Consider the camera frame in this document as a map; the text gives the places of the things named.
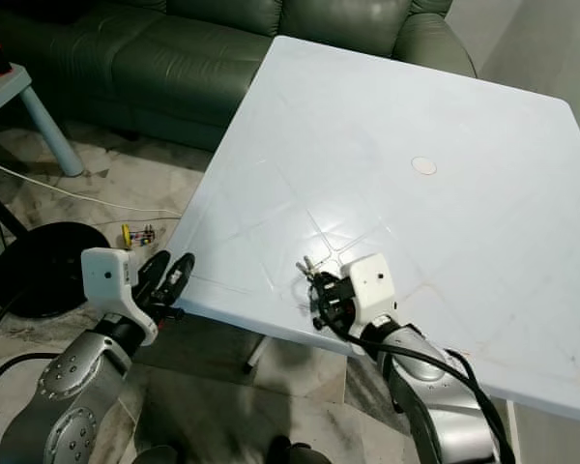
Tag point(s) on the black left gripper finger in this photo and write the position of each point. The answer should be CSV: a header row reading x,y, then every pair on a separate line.
x,y
182,275
153,267

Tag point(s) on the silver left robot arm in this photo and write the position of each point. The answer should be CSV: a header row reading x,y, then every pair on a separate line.
x,y
72,396

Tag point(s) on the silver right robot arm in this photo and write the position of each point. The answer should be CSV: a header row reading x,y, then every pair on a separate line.
x,y
440,406

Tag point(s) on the keys with yellow tag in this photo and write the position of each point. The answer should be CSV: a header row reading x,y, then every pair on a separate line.
x,y
129,234

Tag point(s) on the white table leg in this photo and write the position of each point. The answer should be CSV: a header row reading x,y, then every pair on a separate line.
x,y
254,353
515,430

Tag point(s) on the white plastic square table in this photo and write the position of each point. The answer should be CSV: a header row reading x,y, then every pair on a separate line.
x,y
406,213

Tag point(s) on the black round stand base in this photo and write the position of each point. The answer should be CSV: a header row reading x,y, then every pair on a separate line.
x,y
39,271

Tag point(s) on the round white table hole cap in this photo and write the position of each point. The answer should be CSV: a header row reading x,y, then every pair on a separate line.
x,y
423,165

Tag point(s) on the dark left robot foot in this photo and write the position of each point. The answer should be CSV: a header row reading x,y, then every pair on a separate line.
x,y
157,456

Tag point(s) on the dark robot foot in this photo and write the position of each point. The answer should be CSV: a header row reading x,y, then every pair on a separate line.
x,y
292,453
157,456

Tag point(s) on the dark right robot foot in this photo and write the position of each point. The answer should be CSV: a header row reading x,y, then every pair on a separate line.
x,y
292,453

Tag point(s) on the black stand leg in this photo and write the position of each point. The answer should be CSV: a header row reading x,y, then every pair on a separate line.
x,y
2,211

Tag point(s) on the dark green leather sofa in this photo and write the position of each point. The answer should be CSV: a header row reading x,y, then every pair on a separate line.
x,y
164,58

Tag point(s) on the pale blue side table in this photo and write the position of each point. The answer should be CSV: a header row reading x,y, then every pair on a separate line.
x,y
5,92

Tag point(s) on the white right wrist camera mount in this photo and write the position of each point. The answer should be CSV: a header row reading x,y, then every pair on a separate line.
x,y
372,285

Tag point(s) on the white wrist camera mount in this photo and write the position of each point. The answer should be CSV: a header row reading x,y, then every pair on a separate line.
x,y
372,285
106,278

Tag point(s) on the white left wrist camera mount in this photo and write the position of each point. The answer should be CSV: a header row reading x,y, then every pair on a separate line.
x,y
106,278

